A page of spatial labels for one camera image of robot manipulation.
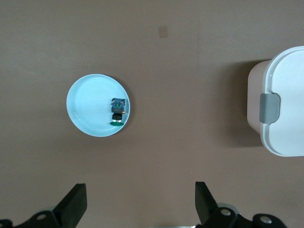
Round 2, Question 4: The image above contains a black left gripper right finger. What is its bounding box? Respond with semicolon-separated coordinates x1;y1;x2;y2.
194;181;290;228

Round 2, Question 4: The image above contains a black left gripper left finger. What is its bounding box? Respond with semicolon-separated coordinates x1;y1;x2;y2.
0;182;88;228

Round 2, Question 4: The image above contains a light blue round plate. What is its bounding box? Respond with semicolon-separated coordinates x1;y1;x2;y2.
66;74;134;138

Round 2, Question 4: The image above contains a white lidded food container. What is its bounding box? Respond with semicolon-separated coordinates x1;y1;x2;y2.
247;45;304;158

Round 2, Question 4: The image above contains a green push button switch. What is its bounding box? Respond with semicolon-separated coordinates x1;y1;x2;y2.
110;97;126;127

